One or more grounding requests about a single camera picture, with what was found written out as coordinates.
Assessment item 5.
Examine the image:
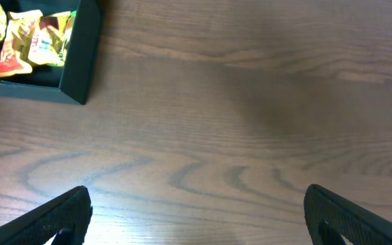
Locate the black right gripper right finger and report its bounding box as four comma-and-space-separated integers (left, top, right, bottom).
304, 184, 392, 245

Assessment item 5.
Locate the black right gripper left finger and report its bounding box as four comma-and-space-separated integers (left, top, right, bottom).
0, 186, 93, 245

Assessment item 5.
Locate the dark green box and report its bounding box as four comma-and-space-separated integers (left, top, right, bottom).
0, 0, 104, 105

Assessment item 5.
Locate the yellow chocolate cake snack packet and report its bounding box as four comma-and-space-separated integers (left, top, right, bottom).
28, 11, 71, 67

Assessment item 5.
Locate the green pandan cake snack packet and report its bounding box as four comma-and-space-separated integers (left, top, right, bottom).
59, 11, 77, 62

